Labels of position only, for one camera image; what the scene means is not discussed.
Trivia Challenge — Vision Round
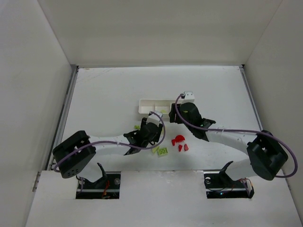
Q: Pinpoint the red arch lego piece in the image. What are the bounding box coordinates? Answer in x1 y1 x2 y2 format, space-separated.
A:
171 135 185 146

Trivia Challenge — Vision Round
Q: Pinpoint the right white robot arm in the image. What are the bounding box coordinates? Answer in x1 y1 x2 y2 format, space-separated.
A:
169 102 288 181

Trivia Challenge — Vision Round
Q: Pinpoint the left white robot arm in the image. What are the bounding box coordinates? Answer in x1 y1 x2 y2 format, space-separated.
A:
53 111 166 186

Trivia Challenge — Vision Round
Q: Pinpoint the green curved lego piece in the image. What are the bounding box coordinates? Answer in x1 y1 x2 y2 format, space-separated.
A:
151 146 159 153

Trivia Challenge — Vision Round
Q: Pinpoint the green 2x2 lego plate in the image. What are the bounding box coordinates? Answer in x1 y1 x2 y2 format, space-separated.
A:
157 148 168 156

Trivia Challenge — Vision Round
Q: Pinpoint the white divided container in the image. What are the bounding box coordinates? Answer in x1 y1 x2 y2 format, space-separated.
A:
138 99 175 120

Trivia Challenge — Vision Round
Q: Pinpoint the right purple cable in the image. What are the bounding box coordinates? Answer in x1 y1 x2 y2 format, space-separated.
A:
175 93 298 178

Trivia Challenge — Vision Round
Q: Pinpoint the purple cable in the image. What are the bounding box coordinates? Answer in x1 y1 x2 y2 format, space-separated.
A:
53 111 166 172
175 93 298 178

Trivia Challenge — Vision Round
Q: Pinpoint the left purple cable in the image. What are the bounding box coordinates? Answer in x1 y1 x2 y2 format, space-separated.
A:
53 111 166 172

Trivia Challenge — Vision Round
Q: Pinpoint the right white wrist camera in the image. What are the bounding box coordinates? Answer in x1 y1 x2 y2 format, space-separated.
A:
183 91 195 103

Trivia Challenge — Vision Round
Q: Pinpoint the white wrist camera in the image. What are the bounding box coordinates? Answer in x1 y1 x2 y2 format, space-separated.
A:
147 111 163 126
183 91 195 103

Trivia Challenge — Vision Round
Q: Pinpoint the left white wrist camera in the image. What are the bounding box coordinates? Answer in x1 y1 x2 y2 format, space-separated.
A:
147 111 163 126

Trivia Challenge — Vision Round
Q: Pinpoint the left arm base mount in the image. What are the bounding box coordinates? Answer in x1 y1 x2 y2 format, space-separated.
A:
76 163 121 200

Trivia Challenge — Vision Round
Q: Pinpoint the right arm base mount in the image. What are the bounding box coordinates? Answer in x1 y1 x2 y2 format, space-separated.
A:
204 161 255 199

